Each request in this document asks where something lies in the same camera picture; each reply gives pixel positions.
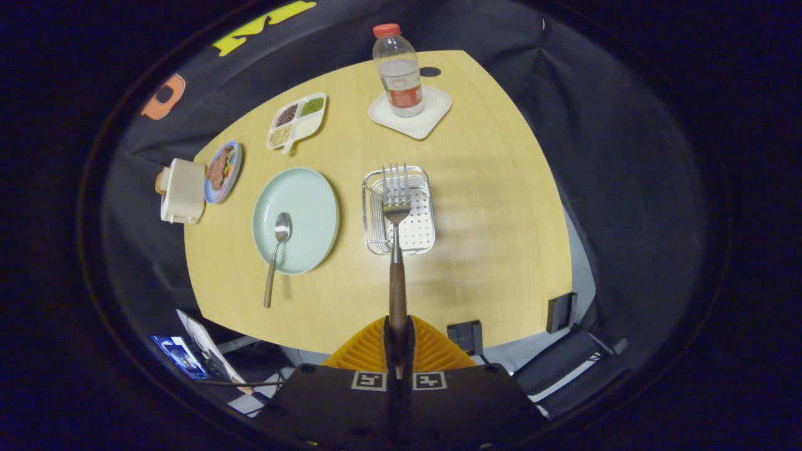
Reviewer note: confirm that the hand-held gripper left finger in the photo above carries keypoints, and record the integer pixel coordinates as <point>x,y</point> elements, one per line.
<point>388,351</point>

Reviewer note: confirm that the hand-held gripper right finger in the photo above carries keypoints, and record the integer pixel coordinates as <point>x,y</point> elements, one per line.
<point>410,351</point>

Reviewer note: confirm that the black office chair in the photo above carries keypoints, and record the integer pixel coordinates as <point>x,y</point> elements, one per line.
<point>557,363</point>

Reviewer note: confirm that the pale green plate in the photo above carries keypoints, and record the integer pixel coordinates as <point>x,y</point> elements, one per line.
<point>307,207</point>

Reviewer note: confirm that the white paper board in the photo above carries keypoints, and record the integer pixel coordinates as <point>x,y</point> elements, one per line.
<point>210,351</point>

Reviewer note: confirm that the device with blue screen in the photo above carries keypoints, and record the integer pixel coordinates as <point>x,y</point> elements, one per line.
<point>182,358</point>

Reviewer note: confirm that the white square coaster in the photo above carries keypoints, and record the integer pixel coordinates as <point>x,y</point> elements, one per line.
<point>432,116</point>

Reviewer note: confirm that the white divided tray with beans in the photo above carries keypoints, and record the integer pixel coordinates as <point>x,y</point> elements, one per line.
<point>308,125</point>

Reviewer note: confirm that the blue plate with food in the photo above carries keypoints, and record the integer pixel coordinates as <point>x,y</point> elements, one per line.
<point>220,172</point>

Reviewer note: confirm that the cream white toaster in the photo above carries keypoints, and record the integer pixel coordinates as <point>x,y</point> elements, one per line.
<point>183,191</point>

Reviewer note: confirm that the clear bottle with red cap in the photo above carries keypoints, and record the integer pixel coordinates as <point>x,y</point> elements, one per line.
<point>400,75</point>

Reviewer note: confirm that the dark round table grommet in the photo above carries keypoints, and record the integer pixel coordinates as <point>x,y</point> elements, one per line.
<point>430,71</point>

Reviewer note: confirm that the brown bread slice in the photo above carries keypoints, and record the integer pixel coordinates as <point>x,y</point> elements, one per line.
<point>161,181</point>

